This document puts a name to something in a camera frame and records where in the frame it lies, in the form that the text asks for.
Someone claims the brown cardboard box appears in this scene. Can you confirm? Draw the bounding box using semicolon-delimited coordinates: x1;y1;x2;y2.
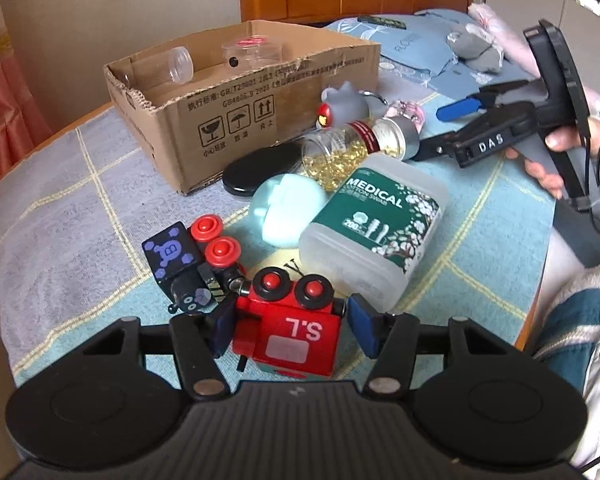
103;20;382;197

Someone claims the black oval case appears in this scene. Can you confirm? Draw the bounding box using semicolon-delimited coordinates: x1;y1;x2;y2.
222;140;311;197

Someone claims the black cube toy robot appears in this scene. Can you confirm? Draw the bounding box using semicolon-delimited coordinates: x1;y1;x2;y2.
141;214;246;317

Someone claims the pink curtain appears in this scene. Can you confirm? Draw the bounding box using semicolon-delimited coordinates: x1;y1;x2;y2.
0;0;56;213

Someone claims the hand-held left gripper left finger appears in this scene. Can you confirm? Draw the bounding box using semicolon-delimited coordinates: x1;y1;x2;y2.
116;300;239;402

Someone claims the pink cloth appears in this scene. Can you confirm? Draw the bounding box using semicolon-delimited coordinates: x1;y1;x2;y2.
467;2;548;81

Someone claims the clear round container red label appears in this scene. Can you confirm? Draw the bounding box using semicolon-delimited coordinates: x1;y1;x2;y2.
221;35;285;69

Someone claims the clear plastic jar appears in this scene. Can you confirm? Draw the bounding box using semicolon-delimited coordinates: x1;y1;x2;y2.
125;46;194;92

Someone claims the yellow capsule bottle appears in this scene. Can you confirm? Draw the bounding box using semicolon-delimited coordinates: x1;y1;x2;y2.
300;117;421;187

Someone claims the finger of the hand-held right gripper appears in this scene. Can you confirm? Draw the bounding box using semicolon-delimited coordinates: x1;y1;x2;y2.
409;131;462;162
435;79;532;123

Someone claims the black cable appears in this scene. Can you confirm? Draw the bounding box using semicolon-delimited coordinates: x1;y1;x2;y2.
577;122;600;234

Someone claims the grey plush toy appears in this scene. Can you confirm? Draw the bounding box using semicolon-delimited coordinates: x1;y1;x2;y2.
446;23;505;72

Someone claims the person's right hand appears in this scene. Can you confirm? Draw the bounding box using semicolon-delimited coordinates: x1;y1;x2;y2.
504;110;600;201

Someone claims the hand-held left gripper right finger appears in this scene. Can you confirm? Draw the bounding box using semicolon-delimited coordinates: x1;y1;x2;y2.
347;293;477;397

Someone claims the red cube toy robot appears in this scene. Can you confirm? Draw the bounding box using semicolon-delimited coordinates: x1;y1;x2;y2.
231;266;349;379

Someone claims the green label cotton swab box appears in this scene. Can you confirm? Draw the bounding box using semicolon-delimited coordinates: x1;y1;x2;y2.
298;154;450;311

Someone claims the grey shark toy keychain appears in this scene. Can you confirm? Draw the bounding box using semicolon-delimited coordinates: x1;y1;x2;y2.
316;80;382;132

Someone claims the mint round plastic gadget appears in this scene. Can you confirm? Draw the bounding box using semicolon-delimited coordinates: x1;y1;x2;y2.
250;173;332;250

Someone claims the white and teal jacket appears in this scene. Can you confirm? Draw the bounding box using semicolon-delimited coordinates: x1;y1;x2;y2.
530;259;600;473

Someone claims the pink glitter globe bottle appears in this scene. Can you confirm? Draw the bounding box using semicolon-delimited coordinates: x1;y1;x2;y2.
387;101;426;134

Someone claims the light blue pillow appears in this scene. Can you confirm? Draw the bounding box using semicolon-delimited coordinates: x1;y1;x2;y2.
325;7;487;92

